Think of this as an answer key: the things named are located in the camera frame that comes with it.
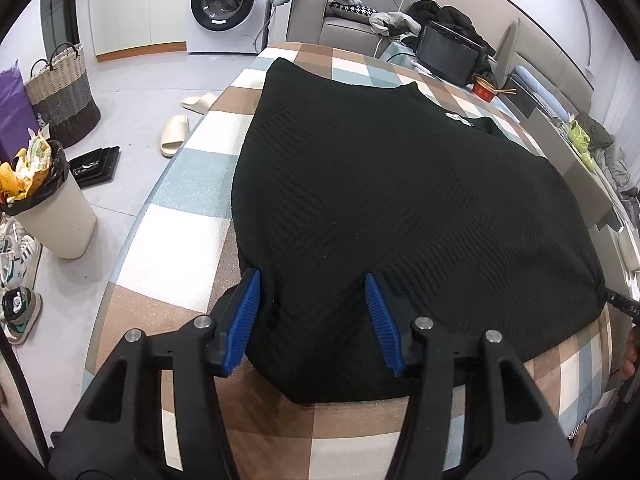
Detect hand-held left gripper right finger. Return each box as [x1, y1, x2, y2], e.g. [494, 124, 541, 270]
[364, 272, 581, 480]

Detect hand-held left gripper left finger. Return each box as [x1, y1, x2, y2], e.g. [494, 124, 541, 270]
[47, 267, 263, 480]

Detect black knit sweater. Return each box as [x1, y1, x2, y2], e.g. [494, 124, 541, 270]
[231, 57, 607, 405]

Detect person's right hand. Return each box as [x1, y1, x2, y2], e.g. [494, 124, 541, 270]
[621, 327, 640, 382]

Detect checkered tablecloth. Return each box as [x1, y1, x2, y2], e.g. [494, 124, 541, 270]
[85, 42, 613, 480]

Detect grey bedding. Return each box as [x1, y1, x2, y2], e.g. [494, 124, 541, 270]
[600, 145, 640, 201]

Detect beige cardboard box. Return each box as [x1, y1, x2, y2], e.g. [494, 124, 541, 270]
[527, 107, 616, 226]

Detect green toy figure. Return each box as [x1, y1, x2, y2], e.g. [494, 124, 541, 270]
[567, 120, 598, 171]

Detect dark green garment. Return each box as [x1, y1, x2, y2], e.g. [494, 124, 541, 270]
[575, 110, 616, 148]

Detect beige slipper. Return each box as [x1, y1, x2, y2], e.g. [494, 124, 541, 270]
[160, 114, 190, 157]
[181, 91, 221, 115]

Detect black flat tray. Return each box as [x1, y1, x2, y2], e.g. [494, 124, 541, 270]
[67, 146, 121, 188]

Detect beige trash bin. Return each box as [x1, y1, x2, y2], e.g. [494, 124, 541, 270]
[0, 137, 97, 260]

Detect grey green sneaker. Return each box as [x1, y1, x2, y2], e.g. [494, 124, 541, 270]
[0, 287, 43, 345]

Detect blue pillow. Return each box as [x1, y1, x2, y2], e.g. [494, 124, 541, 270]
[515, 65, 571, 121]

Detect white green sneaker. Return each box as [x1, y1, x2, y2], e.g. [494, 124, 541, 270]
[0, 217, 43, 291]

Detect red noodle bowl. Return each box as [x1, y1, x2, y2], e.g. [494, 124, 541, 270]
[472, 76, 501, 103]

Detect beige padded headboard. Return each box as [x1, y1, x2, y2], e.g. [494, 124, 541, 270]
[492, 17, 596, 116]

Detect two-tone wicker basket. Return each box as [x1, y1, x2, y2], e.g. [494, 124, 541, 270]
[25, 42, 102, 148]

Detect grey sofa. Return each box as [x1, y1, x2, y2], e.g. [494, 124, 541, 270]
[285, 0, 421, 61]

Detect grey hoodie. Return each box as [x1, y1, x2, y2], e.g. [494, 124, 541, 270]
[369, 10, 421, 38]

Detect purple plastic bag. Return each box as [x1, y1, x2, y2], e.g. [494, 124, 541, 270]
[0, 60, 41, 163]

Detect white washing machine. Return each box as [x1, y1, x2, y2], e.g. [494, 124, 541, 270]
[186, 0, 278, 56]

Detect houndstooth cushion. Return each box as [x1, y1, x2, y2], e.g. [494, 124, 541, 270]
[330, 1, 376, 17]

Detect white lower kitchen cabinets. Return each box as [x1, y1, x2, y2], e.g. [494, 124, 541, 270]
[87, 0, 188, 58]

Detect black framed glass door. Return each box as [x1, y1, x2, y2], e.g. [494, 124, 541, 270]
[40, 0, 81, 68]

